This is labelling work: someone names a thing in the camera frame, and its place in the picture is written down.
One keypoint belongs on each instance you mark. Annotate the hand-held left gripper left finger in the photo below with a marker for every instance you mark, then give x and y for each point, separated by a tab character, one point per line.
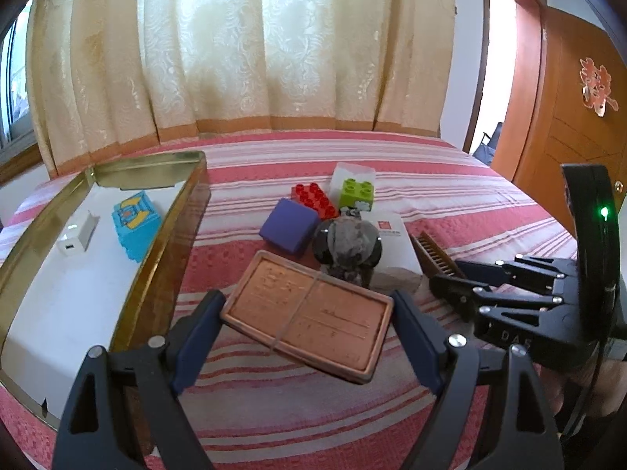
196	338

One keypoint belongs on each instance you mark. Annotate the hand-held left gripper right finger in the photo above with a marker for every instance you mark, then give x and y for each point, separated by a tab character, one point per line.
416	338

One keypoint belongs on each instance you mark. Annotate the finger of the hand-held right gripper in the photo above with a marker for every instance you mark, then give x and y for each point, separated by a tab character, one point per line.
470	296
514	274

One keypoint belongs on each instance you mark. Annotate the brown wooden comb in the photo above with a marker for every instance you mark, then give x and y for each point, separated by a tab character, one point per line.
436	254

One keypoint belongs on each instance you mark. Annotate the copper rectangular plate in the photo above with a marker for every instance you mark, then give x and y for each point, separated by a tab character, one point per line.
323	318

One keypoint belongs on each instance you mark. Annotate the purple box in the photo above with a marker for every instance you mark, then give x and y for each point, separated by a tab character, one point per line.
289	225

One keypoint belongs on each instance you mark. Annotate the green building block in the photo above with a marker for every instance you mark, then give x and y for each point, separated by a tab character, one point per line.
355	191

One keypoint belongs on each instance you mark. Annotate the person's right hand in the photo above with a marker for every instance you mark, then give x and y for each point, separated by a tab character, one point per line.
597	387

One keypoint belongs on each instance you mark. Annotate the white flat box red label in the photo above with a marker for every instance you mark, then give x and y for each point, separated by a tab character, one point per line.
397	249

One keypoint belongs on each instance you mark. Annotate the tan rubber band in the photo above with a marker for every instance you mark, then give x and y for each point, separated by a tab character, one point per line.
296	311

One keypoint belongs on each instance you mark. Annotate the grey and black figurine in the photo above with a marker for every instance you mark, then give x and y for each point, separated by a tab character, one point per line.
348	245

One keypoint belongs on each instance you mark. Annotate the red striped bed sheet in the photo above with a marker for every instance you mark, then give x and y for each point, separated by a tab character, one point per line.
294	401

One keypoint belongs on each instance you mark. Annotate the blue toy block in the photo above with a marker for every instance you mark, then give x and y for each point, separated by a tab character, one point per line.
134	225

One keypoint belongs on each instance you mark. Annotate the black chair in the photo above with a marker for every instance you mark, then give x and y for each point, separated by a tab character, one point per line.
490	147

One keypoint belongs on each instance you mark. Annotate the wooden door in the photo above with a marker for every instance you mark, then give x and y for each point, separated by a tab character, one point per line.
553	132

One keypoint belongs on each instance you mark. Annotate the white charger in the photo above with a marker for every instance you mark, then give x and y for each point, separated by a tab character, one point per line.
78	235

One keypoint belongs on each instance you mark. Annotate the red building block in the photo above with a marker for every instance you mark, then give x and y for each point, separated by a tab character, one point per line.
316	200

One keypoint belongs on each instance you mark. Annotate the translucent plastic box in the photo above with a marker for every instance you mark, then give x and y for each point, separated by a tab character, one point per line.
352	170

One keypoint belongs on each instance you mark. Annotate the red paper door decoration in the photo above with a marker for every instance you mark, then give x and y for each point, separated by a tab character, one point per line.
597	85

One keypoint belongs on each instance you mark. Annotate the cream and gold curtain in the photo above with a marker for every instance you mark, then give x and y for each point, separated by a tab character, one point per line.
245	58

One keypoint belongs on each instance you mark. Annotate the window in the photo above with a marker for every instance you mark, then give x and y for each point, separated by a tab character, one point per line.
14	107

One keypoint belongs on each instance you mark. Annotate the brown door frame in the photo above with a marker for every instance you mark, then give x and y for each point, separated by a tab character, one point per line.
499	34

